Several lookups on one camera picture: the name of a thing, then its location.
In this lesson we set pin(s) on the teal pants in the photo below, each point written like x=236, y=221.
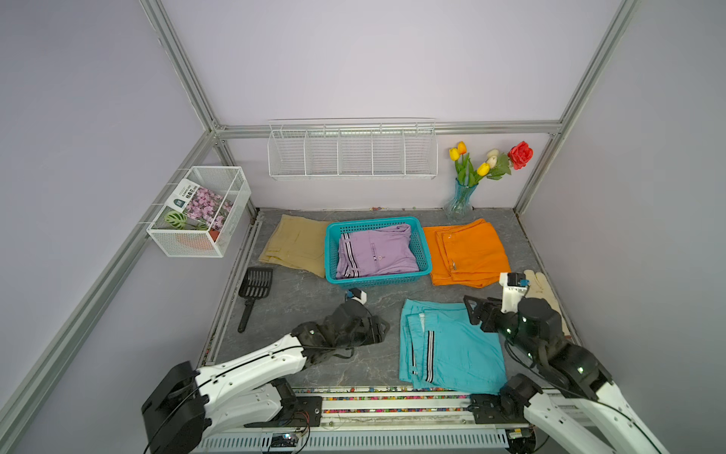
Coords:
x=440, y=348

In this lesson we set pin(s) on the white wire side basket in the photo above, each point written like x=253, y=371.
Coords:
x=231, y=183

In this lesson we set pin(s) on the purple flower packet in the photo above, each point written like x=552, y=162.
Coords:
x=194, y=207

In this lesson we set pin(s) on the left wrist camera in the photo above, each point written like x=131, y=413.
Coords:
x=357, y=295

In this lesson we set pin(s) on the white wire wall shelf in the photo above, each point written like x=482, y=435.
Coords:
x=355, y=149

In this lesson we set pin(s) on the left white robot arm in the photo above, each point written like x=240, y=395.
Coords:
x=191, y=404

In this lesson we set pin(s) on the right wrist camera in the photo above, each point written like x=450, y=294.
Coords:
x=514, y=288

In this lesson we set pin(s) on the cream work glove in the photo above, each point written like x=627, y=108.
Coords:
x=540, y=288

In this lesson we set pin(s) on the orange pants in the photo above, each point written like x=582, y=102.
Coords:
x=470, y=255

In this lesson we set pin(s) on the khaki long pants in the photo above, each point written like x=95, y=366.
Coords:
x=297, y=243

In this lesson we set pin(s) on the glass vase with flowers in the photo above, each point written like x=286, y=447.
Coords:
x=496, y=165

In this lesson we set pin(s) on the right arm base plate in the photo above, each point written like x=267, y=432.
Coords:
x=488, y=410

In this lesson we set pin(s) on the purple pants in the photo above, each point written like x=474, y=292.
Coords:
x=371, y=253

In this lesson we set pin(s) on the teal plastic basket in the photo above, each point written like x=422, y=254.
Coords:
x=418, y=246

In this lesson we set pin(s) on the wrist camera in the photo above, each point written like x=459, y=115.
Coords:
x=357, y=295
x=514, y=288

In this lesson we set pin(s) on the black slotted plastic scoop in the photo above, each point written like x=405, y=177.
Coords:
x=255, y=286

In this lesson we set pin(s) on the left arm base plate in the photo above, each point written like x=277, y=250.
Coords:
x=304, y=412

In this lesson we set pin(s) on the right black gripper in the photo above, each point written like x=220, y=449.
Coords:
x=492, y=306

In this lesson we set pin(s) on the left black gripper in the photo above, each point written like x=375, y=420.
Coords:
x=371, y=325

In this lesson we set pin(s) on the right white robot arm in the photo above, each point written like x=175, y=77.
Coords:
x=581, y=378

